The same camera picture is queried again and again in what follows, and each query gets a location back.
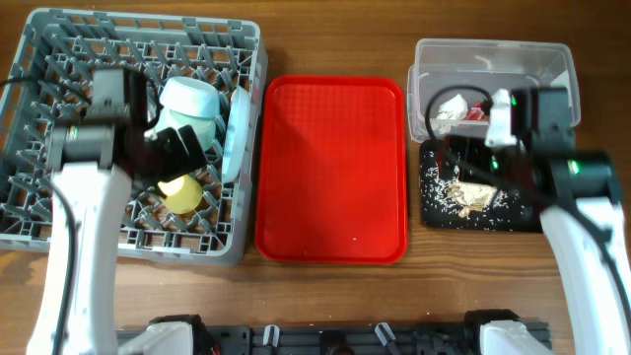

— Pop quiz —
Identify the red plastic tray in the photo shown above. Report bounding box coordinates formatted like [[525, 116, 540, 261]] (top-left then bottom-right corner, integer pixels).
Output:
[[255, 75, 408, 265]]

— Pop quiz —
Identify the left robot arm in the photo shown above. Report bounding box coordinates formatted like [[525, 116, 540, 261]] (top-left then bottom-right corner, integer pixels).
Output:
[[27, 67, 206, 354]]

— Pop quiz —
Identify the food scraps and rice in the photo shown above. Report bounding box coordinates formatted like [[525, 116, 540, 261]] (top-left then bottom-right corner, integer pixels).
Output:
[[420, 151, 510, 220]]

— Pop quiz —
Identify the large light blue plate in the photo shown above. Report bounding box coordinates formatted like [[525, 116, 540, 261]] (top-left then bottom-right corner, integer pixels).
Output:
[[222, 87, 250, 183]]

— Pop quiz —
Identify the yellow cup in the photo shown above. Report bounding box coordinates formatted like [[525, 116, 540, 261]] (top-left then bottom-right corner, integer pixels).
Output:
[[158, 175, 202, 214]]

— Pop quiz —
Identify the red snack wrapper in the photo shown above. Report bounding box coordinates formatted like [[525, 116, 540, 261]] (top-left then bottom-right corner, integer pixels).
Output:
[[465, 102, 488, 121]]

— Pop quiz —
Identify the small light blue bowl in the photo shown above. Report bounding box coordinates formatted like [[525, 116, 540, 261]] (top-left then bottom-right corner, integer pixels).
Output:
[[159, 76, 220, 118]]

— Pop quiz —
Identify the crumpled white tissue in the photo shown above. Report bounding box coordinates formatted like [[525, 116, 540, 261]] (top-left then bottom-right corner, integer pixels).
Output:
[[437, 95, 469, 120]]

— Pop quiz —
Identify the clear plastic bin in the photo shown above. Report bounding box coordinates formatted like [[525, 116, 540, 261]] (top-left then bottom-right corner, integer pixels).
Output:
[[406, 38, 582, 143]]

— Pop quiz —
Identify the black tray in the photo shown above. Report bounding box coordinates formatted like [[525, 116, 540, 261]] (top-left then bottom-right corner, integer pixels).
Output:
[[419, 141, 541, 233]]

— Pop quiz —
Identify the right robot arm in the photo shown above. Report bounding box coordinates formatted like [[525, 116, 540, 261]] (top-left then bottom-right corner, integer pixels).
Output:
[[431, 87, 630, 354]]

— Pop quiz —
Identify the grey dishwasher rack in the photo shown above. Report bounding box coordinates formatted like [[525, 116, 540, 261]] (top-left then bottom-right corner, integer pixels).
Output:
[[1, 8, 268, 266]]

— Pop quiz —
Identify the green bowl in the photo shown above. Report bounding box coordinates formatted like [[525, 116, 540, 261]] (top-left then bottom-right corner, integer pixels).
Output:
[[154, 108, 216, 151]]

